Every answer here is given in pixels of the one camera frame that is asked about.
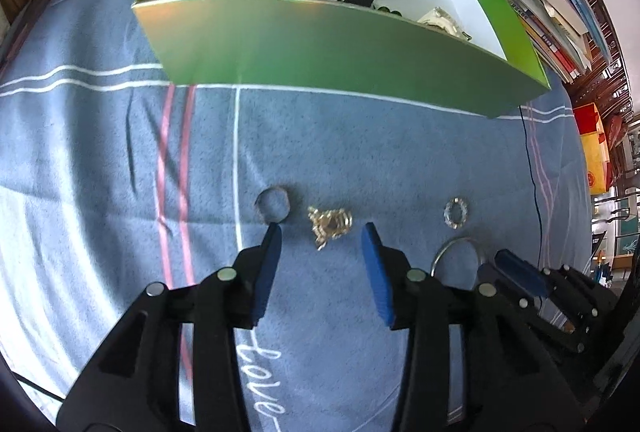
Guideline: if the black cable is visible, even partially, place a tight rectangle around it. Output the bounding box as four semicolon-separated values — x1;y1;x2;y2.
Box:
517;104;551;263

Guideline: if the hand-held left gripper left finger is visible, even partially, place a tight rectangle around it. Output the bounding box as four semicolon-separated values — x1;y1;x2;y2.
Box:
57;222;283;432

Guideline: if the gold chain jewellery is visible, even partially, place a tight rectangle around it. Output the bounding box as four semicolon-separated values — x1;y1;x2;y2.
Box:
306;205;354;253

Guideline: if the cream ornate trinket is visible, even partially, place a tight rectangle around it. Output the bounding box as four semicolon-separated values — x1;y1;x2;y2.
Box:
416;6;473;42

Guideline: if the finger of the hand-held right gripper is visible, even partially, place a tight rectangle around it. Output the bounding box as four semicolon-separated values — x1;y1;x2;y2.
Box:
492;249;588;355
540;263;618;338

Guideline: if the clear crystal ring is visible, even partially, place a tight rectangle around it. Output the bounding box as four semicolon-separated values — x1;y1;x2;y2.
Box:
443;197;470;230

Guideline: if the silver bangle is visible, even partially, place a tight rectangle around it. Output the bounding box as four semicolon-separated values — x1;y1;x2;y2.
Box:
431;237;485;280

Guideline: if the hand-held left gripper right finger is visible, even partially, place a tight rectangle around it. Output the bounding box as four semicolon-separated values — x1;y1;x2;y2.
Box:
361;221;586;432

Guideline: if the yellow and red box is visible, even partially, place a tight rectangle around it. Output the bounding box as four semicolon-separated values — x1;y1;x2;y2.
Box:
572;102;613;195

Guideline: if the blue striped cloth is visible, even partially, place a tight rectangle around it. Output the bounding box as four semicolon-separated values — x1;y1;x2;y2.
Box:
0;0;596;432

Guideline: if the green cardboard box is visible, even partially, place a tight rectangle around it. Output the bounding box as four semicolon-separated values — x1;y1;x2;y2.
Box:
131;0;552;120

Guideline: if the dark wooden cabinet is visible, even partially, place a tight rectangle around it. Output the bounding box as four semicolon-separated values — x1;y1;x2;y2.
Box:
560;0;640;113

